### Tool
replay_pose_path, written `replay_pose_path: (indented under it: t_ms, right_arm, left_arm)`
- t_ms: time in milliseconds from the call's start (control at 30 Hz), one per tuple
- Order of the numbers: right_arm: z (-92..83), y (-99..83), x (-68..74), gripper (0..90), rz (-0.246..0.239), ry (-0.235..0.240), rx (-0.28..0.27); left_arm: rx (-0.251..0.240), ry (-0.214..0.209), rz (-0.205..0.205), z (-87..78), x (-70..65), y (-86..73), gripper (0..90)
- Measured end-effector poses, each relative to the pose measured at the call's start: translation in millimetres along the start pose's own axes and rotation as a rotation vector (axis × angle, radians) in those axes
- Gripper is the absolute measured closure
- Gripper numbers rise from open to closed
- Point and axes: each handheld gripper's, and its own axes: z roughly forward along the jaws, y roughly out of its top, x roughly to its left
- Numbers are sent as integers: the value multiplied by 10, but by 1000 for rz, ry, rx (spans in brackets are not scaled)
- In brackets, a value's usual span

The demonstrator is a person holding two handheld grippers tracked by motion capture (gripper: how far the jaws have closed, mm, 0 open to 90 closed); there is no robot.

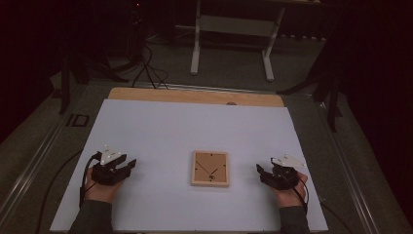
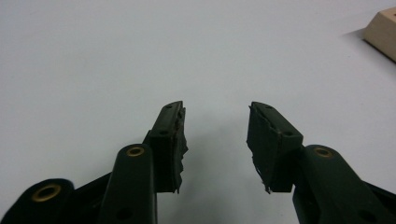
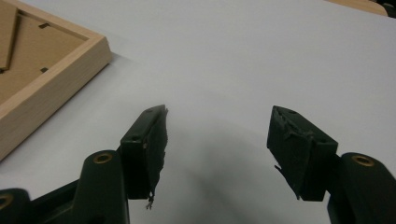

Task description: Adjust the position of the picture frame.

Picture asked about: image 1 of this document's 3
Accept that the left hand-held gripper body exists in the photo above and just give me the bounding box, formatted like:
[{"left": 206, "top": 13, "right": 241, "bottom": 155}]
[{"left": 91, "top": 143, "right": 124, "bottom": 187}]

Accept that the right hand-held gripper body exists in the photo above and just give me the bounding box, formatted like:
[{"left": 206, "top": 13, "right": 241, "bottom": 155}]
[{"left": 271, "top": 152, "right": 307, "bottom": 191}]

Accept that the wooden picture frame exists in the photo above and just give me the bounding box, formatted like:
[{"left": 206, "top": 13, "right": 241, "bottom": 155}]
[{"left": 190, "top": 149, "right": 231, "bottom": 188}]

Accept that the person's right hand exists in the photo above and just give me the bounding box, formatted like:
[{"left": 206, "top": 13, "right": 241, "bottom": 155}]
[{"left": 271, "top": 171, "right": 309, "bottom": 209}]

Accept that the person's left hand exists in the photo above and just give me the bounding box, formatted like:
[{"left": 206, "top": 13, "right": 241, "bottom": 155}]
[{"left": 83, "top": 176, "right": 123, "bottom": 204}]

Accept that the black floor socket plate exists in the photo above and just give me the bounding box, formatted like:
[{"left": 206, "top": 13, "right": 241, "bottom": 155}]
[{"left": 66, "top": 113, "right": 91, "bottom": 128}]

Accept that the black metal stand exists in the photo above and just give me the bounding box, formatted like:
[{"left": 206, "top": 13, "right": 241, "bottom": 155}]
[
  {"left": 277, "top": 48, "right": 345, "bottom": 133},
  {"left": 57, "top": 48, "right": 130, "bottom": 115}
]

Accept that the metal floor strip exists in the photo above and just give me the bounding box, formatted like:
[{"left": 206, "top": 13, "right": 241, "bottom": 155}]
[{"left": 145, "top": 82, "right": 271, "bottom": 96}]

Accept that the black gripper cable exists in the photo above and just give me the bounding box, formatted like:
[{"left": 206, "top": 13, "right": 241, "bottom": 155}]
[
  {"left": 79, "top": 150, "right": 102, "bottom": 209},
  {"left": 283, "top": 174, "right": 310, "bottom": 215}
]

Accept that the black floor cable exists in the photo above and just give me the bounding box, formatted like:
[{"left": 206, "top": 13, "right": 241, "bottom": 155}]
[
  {"left": 34, "top": 149, "right": 84, "bottom": 234},
  {"left": 319, "top": 201, "right": 355, "bottom": 234}
]

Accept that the metal floor rail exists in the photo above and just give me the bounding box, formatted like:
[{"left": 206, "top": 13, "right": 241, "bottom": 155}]
[
  {"left": 0, "top": 106, "right": 71, "bottom": 222},
  {"left": 316, "top": 100, "right": 381, "bottom": 234}
]

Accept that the bundle of black floor cables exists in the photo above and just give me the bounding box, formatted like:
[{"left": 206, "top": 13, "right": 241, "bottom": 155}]
[{"left": 131, "top": 45, "right": 169, "bottom": 91}]

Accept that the white metal desk frame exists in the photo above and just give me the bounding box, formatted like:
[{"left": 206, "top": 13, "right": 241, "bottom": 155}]
[{"left": 189, "top": 0, "right": 286, "bottom": 82}]

